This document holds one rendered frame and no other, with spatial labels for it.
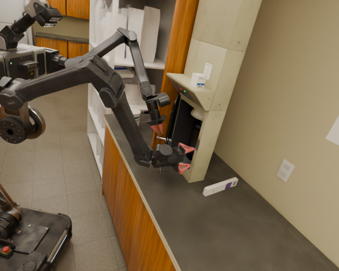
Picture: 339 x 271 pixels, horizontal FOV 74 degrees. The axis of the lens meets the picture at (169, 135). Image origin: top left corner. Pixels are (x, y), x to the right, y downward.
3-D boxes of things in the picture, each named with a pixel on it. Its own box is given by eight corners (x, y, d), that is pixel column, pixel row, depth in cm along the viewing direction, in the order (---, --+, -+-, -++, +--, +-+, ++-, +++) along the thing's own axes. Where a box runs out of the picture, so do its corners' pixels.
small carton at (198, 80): (197, 85, 115) (200, 73, 112) (203, 88, 111) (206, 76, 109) (189, 84, 112) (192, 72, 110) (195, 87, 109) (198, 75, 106)
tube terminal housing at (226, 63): (195, 150, 171) (225, 44, 136) (220, 177, 146) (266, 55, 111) (166, 154, 159) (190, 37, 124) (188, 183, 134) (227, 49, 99)
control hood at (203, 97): (179, 90, 138) (183, 73, 133) (209, 111, 113) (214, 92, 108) (162, 89, 132) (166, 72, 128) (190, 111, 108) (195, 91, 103)
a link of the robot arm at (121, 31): (124, 34, 143) (122, 21, 134) (139, 47, 141) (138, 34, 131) (67, 75, 129) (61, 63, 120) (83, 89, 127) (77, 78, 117)
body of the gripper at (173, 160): (183, 153, 101) (168, 155, 98) (178, 171, 106) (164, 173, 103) (176, 145, 106) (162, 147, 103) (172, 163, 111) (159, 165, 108)
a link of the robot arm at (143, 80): (127, 45, 141) (126, 31, 131) (136, 43, 142) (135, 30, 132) (143, 104, 127) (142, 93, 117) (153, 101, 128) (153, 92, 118)
